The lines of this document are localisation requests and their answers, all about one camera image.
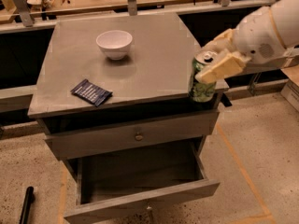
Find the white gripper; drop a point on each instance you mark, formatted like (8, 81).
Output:
(256, 38)

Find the green soda can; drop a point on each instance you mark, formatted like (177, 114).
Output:
(201, 92)

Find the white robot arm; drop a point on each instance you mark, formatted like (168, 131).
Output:
(286, 18)

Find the grey drawer cabinet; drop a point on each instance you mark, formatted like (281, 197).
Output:
(151, 81)

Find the open grey middle drawer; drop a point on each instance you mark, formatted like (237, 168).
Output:
(131, 181)

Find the closed grey upper drawer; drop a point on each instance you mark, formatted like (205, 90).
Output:
(120, 136)

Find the cardboard box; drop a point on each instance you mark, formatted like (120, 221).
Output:
(291, 89)

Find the white ceramic bowl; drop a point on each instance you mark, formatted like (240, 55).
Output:
(115, 44)

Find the dark blue snack packet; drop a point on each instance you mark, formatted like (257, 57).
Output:
(91, 93)

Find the grey metal railing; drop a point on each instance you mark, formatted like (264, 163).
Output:
(21, 5)

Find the black cylindrical pole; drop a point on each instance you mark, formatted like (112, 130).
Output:
(29, 198)

